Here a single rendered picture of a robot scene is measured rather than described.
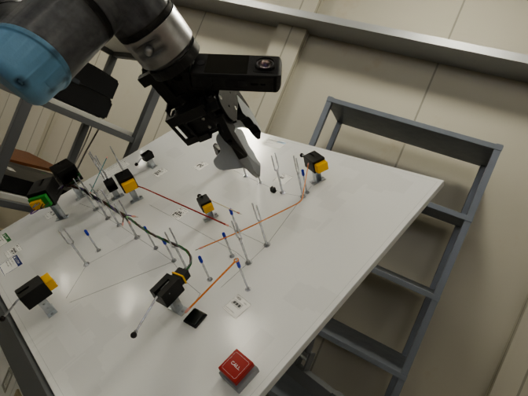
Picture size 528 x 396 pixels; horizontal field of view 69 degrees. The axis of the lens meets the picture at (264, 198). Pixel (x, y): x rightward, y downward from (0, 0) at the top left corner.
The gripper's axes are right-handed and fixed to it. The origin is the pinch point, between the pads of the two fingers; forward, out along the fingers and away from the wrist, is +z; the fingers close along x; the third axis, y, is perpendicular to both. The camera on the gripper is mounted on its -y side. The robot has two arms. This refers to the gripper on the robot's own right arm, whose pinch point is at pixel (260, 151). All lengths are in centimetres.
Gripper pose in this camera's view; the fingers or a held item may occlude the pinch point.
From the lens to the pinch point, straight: 61.3
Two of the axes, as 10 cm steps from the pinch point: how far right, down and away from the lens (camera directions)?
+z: 4.6, 5.5, 7.0
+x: 0.0, 7.8, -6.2
